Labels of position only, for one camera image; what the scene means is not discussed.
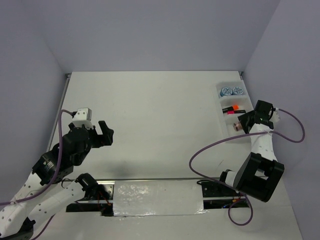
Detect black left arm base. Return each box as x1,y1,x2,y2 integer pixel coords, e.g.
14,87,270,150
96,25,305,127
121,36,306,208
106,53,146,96
65,180,115,217

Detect silver foil covered plate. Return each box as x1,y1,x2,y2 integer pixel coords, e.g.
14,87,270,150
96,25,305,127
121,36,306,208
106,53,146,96
113,180,206,217

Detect orange black highlighter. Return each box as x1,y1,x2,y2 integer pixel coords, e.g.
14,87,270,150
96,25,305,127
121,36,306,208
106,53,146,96
222,105,239,113

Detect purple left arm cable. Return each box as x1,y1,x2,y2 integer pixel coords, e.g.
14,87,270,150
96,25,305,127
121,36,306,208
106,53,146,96
0,109,77,240

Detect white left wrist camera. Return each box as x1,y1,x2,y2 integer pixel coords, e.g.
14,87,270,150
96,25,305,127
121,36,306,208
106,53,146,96
72,107,94,130

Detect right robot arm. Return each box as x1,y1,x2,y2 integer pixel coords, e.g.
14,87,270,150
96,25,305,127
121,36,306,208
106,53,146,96
217,100,285,203

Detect pink capped marker tube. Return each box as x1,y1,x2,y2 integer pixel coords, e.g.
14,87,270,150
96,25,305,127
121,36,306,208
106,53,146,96
232,122,243,132

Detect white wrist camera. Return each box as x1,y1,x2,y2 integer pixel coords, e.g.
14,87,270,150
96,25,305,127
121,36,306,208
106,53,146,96
72,107,94,130
270,108,281,125

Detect blue patterned tape roll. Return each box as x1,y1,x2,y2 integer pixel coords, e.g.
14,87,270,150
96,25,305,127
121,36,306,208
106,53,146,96
232,86,244,96

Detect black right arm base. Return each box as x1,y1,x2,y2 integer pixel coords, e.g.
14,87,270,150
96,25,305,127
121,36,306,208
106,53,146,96
196,179,249,210

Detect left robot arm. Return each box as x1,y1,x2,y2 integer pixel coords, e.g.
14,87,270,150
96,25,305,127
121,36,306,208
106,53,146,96
0,120,114,240

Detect clear compartment tray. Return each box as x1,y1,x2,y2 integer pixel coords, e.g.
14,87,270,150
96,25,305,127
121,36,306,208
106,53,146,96
213,80,254,139

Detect pink black highlighter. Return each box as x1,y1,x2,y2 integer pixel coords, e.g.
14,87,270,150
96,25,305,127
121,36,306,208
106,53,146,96
227,110,247,115

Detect blue tape roll sideways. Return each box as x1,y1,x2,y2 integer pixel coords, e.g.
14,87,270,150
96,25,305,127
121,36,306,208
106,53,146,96
219,86,233,97

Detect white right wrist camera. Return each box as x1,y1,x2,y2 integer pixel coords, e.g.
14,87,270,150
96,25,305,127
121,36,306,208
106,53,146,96
270,108,281,125

